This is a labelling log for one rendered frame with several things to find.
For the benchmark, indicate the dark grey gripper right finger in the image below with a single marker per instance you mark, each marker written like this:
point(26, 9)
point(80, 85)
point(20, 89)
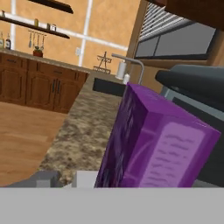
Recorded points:
point(208, 183)

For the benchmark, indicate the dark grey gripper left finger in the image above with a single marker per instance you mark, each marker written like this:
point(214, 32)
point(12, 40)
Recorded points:
point(43, 178)

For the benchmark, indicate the purple cereal box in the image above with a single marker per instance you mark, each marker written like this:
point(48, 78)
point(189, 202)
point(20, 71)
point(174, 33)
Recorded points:
point(151, 140)

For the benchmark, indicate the brown wooden base cupboards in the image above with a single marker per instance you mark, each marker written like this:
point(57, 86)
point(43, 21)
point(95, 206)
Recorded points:
point(38, 83)

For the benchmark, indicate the black and silver stove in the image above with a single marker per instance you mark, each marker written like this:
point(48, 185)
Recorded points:
point(192, 84)

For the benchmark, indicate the dark sink basin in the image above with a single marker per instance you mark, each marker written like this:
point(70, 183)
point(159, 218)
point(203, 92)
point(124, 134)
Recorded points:
point(108, 86)

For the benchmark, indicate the red pot with plant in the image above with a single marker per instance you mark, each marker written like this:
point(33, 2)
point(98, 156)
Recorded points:
point(38, 52)

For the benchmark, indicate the small white bottle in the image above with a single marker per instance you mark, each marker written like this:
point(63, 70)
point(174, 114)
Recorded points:
point(126, 78)

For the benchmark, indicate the white soap dispenser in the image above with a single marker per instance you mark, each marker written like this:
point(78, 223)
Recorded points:
point(121, 69)

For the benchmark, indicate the silver tap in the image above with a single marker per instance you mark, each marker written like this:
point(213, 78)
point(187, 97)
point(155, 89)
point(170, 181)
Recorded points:
point(137, 62)

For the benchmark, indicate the dark glass bottle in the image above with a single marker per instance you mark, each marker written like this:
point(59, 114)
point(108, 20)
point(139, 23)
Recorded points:
point(8, 42)

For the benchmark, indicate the pale glass bottle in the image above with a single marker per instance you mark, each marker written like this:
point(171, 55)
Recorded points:
point(1, 40)

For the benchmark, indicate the window with grey blinds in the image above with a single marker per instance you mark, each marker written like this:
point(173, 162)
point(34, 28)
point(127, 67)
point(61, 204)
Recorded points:
point(175, 40)

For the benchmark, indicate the white lidded jar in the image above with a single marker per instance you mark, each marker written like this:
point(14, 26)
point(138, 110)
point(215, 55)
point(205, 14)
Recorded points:
point(53, 28)

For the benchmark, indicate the long dark wooden shelf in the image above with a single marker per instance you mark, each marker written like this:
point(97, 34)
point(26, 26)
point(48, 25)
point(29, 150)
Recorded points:
point(35, 27)

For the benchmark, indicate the small dark jar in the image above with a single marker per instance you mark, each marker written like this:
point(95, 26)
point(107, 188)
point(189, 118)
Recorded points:
point(48, 26)

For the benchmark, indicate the yellow jar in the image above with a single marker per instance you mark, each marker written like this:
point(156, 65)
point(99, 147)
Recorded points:
point(36, 22)

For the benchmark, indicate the small grey jar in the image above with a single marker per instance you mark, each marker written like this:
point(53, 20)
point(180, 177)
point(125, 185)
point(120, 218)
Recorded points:
point(2, 13)

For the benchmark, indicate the short dark wooden shelf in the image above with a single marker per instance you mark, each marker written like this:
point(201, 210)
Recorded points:
point(55, 5)

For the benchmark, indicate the white wall socket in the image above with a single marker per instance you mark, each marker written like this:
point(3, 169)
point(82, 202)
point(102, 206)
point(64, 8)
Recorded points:
point(78, 51)

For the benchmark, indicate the rail with hanging tools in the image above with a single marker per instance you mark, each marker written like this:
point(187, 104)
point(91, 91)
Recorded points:
point(37, 39)

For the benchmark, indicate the brown wooden wall cabinet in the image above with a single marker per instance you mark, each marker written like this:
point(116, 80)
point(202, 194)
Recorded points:
point(192, 10)

